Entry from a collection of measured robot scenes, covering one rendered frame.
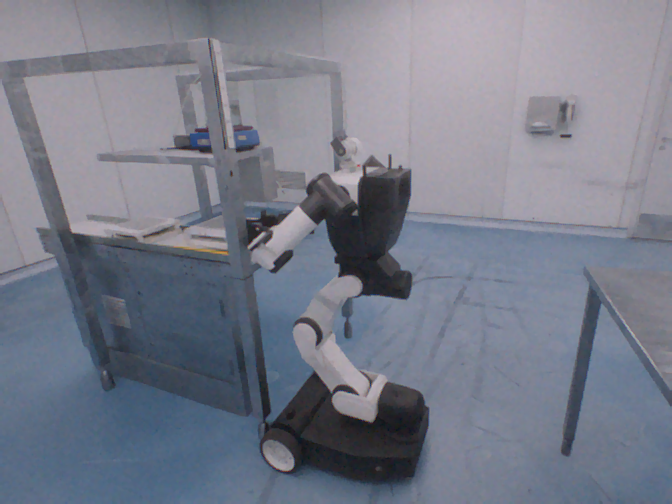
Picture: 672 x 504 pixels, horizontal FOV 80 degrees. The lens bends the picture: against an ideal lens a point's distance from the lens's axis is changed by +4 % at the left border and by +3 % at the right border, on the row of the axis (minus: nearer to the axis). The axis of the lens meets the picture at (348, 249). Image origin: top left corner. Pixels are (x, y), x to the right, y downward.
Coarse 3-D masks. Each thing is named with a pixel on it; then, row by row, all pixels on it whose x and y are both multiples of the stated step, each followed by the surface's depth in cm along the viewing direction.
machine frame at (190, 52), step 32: (0, 64) 171; (32, 64) 163; (64, 64) 156; (96, 64) 149; (128, 64) 143; (160, 64) 139; (32, 128) 182; (192, 128) 265; (32, 160) 185; (224, 160) 140; (224, 192) 145; (64, 224) 198; (224, 224) 150; (64, 256) 201; (96, 320) 219; (256, 320) 167; (96, 352) 221; (256, 352) 169; (256, 384) 174; (256, 416) 182
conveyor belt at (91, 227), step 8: (80, 224) 230; (88, 224) 229; (96, 224) 229; (104, 224) 228; (112, 224) 228; (80, 232) 214; (88, 232) 214; (96, 232) 214; (104, 232) 213; (184, 232) 207; (88, 240) 202; (160, 240) 196; (168, 240) 196; (176, 240) 195; (184, 240) 195; (136, 248) 188; (200, 248) 183; (208, 248) 182; (216, 248) 182; (192, 256) 175
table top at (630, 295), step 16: (592, 272) 147; (608, 272) 146; (624, 272) 146; (640, 272) 145; (656, 272) 145; (608, 288) 134; (624, 288) 134; (640, 288) 134; (656, 288) 133; (608, 304) 127; (624, 304) 124; (640, 304) 124; (656, 304) 123; (624, 320) 116; (640, 320) 115; (656, 320) 115; (640, 336) 108; (656, 336) 108; (640, 352) 104; (656, 352) 101; (656, 368) 96; (656, 384) 95
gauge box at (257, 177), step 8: (240, 160) 171; (248, 160) 169; (256, 160) 168; (264, 160) 170; (272, 160) 175; (240, 168) 172; (248, 168) 171; (256, 168) 169; (264, 168) 171; (272, 168) 176; (240, 176) 174; (248, 176) 172; (256, 176) 170; (264, 176) 171; (272, 176) 177; (240, 184) 175; (248, 184) 174; (256, 184) 172; (264, 184) 171; (272, 184) 177; (248, 192) 175; (256, 192) 173; (264, 192) 172; (272, 192) 178; (248, 200) 177; (256, 200) 175; (264, 200) 173
